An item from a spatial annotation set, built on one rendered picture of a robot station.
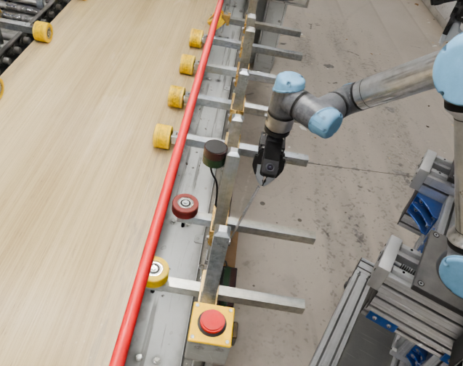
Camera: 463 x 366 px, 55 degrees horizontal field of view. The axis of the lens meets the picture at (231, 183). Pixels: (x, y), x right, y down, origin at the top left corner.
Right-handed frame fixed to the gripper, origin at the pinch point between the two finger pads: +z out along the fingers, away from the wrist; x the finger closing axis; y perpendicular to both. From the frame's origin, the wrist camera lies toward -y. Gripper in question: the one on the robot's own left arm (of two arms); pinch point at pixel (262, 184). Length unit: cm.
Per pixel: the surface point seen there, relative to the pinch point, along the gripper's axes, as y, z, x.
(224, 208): -10.9, 1.9, 9.9
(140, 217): -13.9, 8.8, 33.2
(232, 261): 39, 91, 0
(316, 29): 359, 98, -55
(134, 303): -83, -65, 16
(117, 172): 2.4, 8.7, 45.0
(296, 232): -4.9, 13.0, -13.4
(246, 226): -6.4, 12.9, 2.3
